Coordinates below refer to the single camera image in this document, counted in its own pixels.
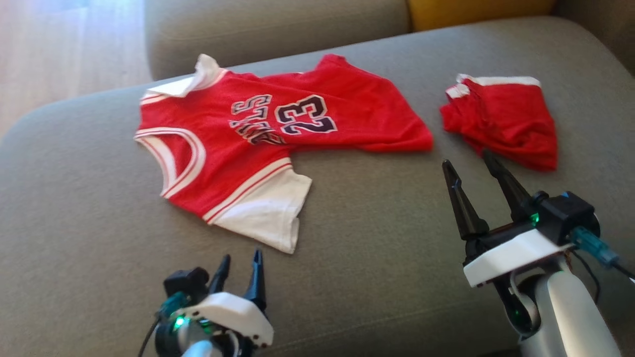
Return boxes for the arm cable teal plug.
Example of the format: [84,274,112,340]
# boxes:
[137,292,190,357]
[570,226,635,286]

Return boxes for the red shorts white trim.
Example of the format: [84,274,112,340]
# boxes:
[439,73,559,173]

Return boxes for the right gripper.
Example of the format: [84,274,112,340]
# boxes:
[442,150,577,289]

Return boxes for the left arm cable teal plug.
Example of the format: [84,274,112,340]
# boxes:
[137,292,190,357]

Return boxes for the right arm cable teal plug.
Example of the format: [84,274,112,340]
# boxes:
[570,226,635,286]

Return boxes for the yellow sofa back cushion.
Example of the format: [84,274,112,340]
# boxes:
[407,0,557,33]

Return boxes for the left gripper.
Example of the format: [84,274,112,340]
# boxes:
[171,249,275,356]

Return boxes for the red striped shorts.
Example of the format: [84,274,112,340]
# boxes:
[134,53,434,254]

